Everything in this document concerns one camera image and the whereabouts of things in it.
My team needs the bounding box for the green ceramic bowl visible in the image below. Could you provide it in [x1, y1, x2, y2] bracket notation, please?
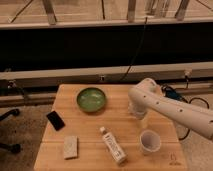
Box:
[76, 87, 106, 113]

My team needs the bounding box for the beige sponge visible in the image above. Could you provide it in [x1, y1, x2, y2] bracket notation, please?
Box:
[63, 136, 78, 160]

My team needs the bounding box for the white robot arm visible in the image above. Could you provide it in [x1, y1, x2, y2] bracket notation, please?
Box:
[128, 78, 213, 141]

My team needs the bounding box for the black cable on floor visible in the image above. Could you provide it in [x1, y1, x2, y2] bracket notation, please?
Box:
[161, 83, 211, 141]

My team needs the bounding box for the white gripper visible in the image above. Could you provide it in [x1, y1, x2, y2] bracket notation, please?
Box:
[128, 103, 148, 130]

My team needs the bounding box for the white plastic cup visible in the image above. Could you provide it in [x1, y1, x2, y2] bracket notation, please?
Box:
[139, 130, 161, 155]

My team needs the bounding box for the white labelled bottle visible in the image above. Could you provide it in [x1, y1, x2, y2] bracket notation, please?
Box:
[100, 127, 127, 165]

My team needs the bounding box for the black hanging cable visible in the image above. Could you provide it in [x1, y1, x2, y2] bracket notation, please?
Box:
[119, 16, 149, 82]

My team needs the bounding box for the black smartphone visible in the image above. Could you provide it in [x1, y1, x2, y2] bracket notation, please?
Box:
[47, 111, 65, 131]

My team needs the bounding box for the black office chair base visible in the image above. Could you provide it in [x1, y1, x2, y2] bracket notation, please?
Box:
[0, 108, 22, 155]

